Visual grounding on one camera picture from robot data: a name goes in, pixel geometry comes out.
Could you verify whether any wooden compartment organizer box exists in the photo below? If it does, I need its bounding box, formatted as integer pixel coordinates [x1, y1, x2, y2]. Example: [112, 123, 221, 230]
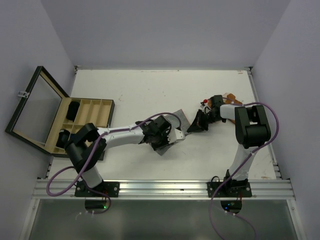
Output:
[43, 97, 115, 158]

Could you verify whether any orange underwear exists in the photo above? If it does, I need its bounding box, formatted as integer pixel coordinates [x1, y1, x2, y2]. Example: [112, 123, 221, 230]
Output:
[221, 92, 243, 125]

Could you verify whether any white wall latch clip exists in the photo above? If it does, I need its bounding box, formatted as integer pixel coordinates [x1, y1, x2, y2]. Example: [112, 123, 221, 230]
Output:
[17, 91, 30, 99]

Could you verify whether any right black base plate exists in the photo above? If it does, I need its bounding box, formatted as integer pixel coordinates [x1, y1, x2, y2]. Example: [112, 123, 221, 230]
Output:
[206, 176, 253, 198]

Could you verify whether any glass box lid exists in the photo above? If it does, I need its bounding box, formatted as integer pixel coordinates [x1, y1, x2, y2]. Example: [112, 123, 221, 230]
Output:
[5, 66, 70, 156]

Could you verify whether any rolled black underwear in box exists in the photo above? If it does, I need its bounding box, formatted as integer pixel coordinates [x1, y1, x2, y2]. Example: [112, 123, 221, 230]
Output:
[55, 129, 71, 149]

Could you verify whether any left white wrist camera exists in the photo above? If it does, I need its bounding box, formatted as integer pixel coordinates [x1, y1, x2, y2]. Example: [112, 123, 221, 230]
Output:
[167, 128, 186, 144]

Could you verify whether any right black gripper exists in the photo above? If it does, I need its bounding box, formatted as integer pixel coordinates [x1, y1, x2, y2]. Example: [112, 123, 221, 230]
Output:
[187, 108, 224, 132]

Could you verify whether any grey striped underwear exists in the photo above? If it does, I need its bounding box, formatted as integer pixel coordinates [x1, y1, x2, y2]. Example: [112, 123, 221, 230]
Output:
[156, 108, 192, 157]

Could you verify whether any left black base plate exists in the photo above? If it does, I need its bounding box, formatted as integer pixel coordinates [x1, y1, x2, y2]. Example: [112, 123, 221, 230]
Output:
[74, 181, 120, 198]

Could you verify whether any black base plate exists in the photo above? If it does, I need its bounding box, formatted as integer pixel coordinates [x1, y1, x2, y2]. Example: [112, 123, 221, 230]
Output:
[206, 176, 253, 198]
[74, 181, 120, 198]

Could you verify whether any aluminium mounting rail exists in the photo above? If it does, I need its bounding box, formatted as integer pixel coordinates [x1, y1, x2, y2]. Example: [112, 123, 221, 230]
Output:
[32, 179, 293, 201]

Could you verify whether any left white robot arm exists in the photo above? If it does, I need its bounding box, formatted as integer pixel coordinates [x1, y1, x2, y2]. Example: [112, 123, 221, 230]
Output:
[64, 115, 180, 197]

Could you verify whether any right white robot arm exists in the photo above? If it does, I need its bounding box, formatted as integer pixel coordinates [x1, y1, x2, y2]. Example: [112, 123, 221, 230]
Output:
[187, 95, 272, 197]

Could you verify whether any black underwear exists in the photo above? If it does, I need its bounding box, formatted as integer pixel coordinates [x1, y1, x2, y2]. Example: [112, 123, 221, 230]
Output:
[55, 129, 71, 149]
[66, 101, 80, 122]

